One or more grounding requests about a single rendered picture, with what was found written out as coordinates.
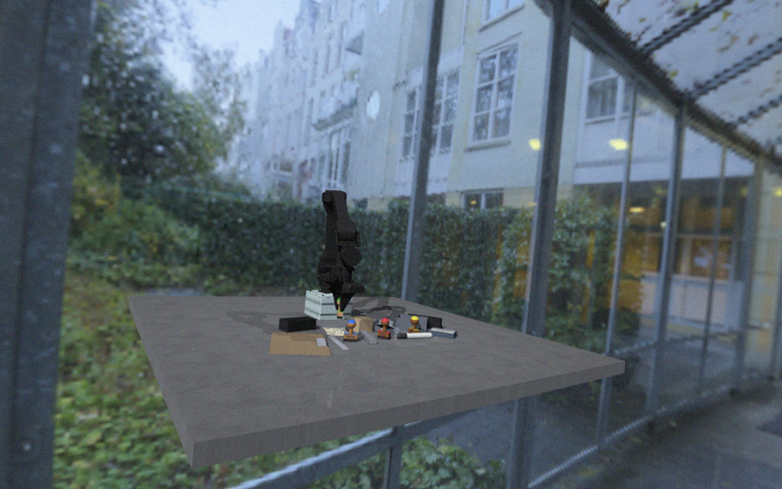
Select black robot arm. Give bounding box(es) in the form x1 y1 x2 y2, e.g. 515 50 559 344
317 190 361 294

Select tan flat board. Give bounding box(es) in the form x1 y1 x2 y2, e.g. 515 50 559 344
269 332 331 355

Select red rubber stamp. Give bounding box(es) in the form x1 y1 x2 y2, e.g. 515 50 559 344
377 318 391 340

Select cream inspection card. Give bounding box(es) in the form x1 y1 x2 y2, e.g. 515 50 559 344
323 328 347 336

